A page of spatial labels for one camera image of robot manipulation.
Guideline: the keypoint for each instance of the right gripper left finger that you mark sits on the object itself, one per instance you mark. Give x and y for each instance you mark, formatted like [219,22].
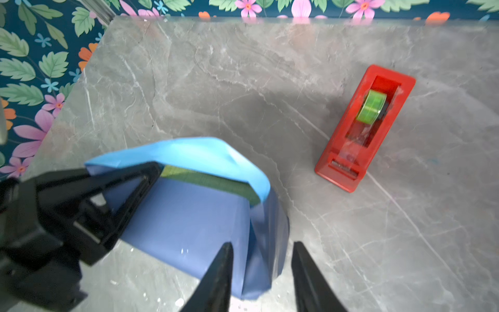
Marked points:
[213,294]

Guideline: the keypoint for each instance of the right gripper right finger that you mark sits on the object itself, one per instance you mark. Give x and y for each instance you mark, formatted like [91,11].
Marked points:
[312,292]

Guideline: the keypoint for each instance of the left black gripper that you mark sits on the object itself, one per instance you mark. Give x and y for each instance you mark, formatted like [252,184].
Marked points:
[86,215]

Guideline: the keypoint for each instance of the light blue wrapping paper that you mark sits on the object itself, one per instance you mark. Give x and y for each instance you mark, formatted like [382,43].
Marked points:
[184,225]

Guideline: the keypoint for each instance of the green gift box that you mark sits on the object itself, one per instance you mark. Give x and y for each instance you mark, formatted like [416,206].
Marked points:
[206,180]

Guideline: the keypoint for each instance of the red tape dispenser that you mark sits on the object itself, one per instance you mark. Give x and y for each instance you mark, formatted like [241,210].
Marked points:
[353,145]

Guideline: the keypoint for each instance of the green tape roll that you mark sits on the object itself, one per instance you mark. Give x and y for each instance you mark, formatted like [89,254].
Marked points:
[371,108]

